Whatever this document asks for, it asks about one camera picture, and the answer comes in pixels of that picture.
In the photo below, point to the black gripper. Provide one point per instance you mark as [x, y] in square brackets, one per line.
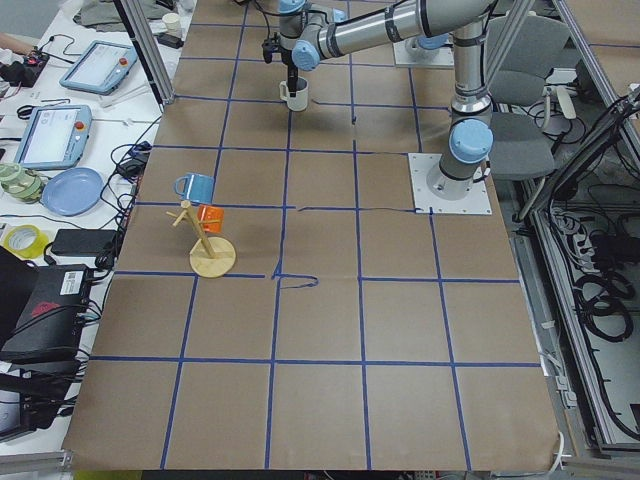
[289, 61]

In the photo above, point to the white mug grey inside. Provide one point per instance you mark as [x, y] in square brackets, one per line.
[297, 100]

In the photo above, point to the white paper cup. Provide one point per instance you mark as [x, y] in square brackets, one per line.
[172, 23]

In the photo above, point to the blue mug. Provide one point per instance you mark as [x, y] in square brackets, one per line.
[194, 187]

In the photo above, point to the orange mug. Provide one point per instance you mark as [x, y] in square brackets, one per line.
[210, 218]

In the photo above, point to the upper blue teach pendant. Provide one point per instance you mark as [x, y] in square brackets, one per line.
[101, 68]

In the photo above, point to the blue teach pendant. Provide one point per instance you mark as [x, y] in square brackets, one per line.
[101, 68]
[55, 137]

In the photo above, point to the grey office chair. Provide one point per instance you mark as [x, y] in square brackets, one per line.
[520, 150]

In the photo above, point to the blue plate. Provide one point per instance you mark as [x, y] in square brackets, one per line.
[72, 192]

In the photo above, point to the lower blue teach pendant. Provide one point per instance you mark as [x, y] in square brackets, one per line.
[55, 137]

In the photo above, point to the black power adapter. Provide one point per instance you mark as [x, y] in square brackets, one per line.
[82, 242]

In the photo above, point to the green tape rolls stack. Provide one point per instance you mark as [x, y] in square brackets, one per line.
[23, 184]

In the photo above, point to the yellow tape roll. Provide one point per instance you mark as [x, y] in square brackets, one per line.
[27, 241]

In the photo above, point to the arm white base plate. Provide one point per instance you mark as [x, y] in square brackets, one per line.
[413, 56]
[434, 193]

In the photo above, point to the aluminium frame post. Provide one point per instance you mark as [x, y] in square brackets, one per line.
[140, 34]

